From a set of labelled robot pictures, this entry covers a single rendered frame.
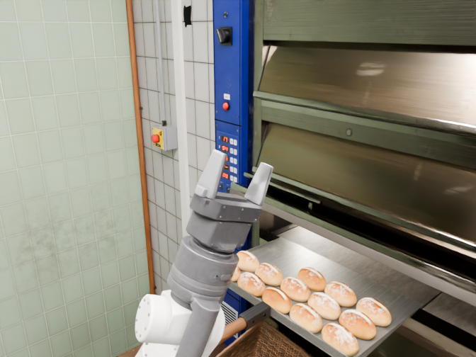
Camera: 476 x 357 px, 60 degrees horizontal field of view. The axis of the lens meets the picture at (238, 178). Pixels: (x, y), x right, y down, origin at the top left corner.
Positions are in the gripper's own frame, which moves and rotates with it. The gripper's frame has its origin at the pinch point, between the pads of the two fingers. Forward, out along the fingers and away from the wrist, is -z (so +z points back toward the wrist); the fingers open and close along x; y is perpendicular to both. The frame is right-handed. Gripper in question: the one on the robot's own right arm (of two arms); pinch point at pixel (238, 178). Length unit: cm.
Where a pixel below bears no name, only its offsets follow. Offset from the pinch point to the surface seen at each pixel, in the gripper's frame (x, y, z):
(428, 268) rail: -53, -16, 8
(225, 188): -77, 67, 19
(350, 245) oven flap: -56, 3, 12
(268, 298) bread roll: -54, 18, 35
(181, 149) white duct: -79, 100, 14
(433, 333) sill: -77, -18, 26
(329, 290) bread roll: -67, 8, 29
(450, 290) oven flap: -53, -21, 10
